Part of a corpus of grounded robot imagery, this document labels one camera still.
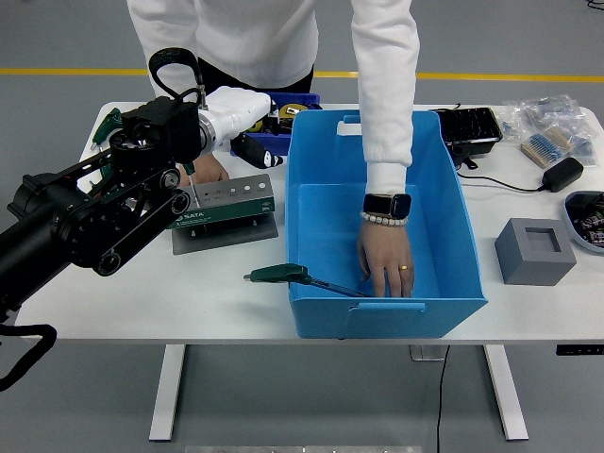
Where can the black table control panel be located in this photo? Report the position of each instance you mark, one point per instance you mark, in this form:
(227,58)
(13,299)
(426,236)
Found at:
(580,350)

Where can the yellow tape measure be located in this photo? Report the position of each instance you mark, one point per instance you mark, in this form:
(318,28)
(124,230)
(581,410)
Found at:
(285,113)

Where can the blue resistor strip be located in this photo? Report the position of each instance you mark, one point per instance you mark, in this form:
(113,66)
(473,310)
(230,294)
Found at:
(547,146)

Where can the person's left hand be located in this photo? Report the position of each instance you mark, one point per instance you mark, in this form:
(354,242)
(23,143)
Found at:
(384,255)

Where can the large blue plastic box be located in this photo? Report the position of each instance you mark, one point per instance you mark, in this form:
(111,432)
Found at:
(330,226)

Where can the grey foam block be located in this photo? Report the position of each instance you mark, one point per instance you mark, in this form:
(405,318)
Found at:
(533,255)

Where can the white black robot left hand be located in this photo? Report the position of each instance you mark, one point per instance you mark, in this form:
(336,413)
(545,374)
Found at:
(236,111)

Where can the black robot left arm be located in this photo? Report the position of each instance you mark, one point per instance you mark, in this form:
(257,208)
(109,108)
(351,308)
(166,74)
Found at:
(47,226)

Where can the person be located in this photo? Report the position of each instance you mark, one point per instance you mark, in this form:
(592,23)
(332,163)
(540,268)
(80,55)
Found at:
(245,38)

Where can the yellow lemon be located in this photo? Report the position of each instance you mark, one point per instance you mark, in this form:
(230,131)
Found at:
(256,127)

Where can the green silver wrench stand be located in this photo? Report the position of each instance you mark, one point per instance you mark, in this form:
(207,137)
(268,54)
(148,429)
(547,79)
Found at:
(222,214)

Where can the white table leg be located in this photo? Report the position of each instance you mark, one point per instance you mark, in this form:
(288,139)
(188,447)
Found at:
(507,391)
(167,391)

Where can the person's left forearm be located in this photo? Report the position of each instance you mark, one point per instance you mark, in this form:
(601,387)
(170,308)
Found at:
(387,132)

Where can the black wristwatch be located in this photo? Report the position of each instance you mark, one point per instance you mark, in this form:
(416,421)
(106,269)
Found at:
(387,204)

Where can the black plastic tray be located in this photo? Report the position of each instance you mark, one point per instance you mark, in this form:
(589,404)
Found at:
(472,127)

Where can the person's right hand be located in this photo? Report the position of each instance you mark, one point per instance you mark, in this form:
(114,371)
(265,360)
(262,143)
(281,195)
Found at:
(210,170)

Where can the oval grey dish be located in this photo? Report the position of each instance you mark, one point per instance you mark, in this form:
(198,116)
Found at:
(585,222)

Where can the grey table foot plate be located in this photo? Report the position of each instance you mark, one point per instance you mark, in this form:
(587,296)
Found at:
(424,354)

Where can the clear plastic parts bags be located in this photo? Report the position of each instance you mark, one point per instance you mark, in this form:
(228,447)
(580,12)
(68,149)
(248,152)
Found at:
(547,111)

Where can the small blue parts bin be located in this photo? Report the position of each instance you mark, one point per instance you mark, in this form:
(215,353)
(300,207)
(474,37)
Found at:
(307,98)

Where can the black power adapter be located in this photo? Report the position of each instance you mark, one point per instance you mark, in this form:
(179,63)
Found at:
(561,174)

